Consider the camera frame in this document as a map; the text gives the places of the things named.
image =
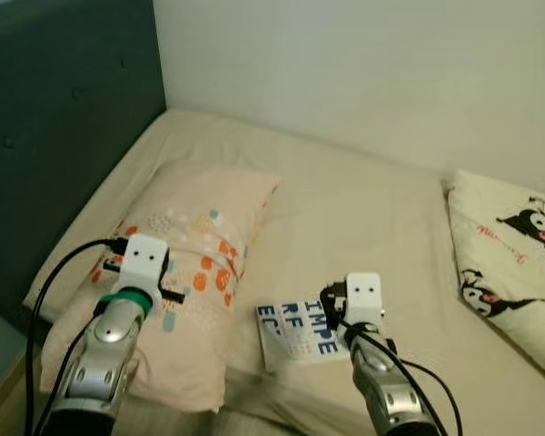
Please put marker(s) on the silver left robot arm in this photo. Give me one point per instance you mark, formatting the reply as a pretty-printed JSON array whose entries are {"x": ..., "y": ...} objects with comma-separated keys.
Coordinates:
[{"x": 100, "y": 363}]

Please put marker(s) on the teal upholstered headboard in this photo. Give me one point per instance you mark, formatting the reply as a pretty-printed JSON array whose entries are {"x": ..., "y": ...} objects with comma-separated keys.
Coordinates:
[{"x": 64, "y": 118}]

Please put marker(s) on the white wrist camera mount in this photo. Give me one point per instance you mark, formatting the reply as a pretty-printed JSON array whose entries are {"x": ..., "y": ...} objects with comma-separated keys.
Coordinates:
[
  {"x": 363, "y": 298},
  {"x": 146, "y": 259}
]

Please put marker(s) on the cream cartoon print quilt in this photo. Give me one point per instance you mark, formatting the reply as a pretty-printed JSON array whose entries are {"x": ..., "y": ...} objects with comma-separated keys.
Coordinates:
[{"x": 509, "y": 263}]

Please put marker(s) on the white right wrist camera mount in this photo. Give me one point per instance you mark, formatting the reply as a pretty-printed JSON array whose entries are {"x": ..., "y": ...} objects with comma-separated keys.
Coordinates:
[{"x": 363, "y": 298}]

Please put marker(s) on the pink patterned pillow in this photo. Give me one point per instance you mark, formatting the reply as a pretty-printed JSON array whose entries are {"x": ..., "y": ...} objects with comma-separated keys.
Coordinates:
[{"x": 209, "y": 204}]

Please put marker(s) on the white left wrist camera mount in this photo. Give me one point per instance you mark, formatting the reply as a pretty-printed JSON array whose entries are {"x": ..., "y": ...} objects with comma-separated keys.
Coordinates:
[{"x": 146, "y": 259}]

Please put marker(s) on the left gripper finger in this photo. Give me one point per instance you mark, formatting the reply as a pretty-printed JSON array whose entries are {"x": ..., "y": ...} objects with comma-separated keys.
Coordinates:
[{"x": 166, "y": 265}]

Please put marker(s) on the white book blue letters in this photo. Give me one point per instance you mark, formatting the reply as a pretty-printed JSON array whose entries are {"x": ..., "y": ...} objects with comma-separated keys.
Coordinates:
[{"x": 295, "y": 336}]

